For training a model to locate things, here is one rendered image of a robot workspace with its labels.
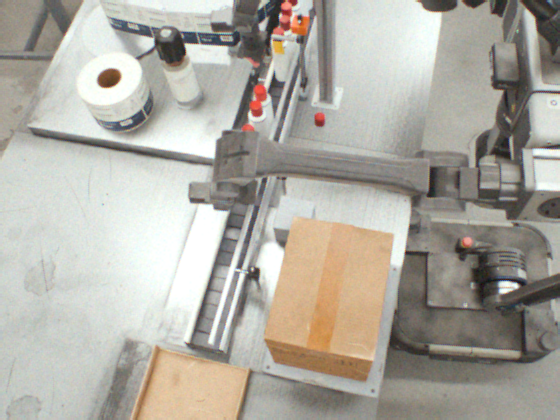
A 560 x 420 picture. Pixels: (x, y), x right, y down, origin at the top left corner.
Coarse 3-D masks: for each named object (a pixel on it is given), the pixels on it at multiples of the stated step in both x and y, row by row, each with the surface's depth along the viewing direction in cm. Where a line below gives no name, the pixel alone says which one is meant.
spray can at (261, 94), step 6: (258, 90) 158; (264, 90) 158; (258, 96) 159; (264, 96) 159; (270, 96) 163; (264, 102) 161; (270, 102) 162; (264, 108) 162; (270, 108) 164; (270, 114) 166; (270, 120) 169; (270, 126) 171
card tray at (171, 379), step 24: (168, 360) 152; (192, 360) 152; (144, 384) 148; (168, 384) 150; (192, 384) 149; (216, 384) 149; (240, 384) 148; (144, 408) 147; (168, 408) 147; (192, 408) 146; (216, 408) 146; (240, 408) 145
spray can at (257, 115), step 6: (252, 102) 157; (258, 102) 156; (252, 108) 156; (258, 108) 156; (252, 114) 158; (258, 114) 158; (264, 114) 159; (252, 120) 159; (258, 120) 159; (264, 120) 160; (258, 126) 161; (264, 126) 162; (264, 132) 164
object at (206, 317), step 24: (312, 0) 200; (312, 24) 198; (288, 96) 182; (240, 216) 165; (216, 264) 159; (240, 264) 158; (216, 288) 156; (216, 312) 153; (192, 336) 150; (216, 336) 150
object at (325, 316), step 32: (320, 224) 135; (288, 256) 132; (320, 256) 132; (352, 256) 131; (384, 256) 131; (288, 288) 129; (320, 288) 128; (352, 288) 128; (384, 288) 127; (288, 320) 126; (320, 320) 125; (352, 320) 125; (288, 352) 132; (320, 352) 124; (352, 352) 122
